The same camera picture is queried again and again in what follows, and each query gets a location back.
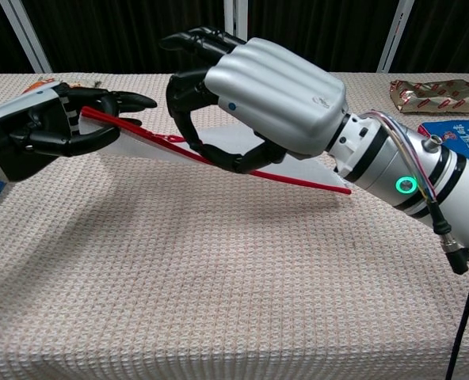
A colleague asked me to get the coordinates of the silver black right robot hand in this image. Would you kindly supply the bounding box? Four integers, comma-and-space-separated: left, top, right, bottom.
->
158, 26, 349, 175

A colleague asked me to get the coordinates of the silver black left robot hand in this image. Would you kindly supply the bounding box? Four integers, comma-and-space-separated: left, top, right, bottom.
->
0, 82, 158, 183

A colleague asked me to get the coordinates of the white mesh zipper pouch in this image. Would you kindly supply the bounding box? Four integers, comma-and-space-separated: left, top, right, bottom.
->
78, 105, 353, 196

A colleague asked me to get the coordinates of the red blue snack pack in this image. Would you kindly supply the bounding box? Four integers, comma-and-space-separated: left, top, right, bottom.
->
418, 120, 469, 171

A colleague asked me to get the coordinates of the orange snack packet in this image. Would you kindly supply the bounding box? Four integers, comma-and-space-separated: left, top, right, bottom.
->
22, 77, 101, 94

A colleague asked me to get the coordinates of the black pleated curtain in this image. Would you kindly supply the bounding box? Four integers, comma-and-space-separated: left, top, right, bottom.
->
0, 0, 469, 75

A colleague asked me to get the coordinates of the gold brown snack packet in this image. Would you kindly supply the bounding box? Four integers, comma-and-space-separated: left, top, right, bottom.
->
388, 78, 469, 115

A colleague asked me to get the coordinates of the beige waffle tablecloth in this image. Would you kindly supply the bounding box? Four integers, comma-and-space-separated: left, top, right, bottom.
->
0, 72, 469, 380

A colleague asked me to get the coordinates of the white frame post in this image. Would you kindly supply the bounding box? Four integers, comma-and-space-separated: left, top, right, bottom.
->
376, 0, 416, 74
223, 0, 250, 43
0, 0, 53, 74

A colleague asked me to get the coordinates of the black arm connector cable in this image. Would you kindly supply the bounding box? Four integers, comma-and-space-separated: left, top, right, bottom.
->
424, 133, 469, 380

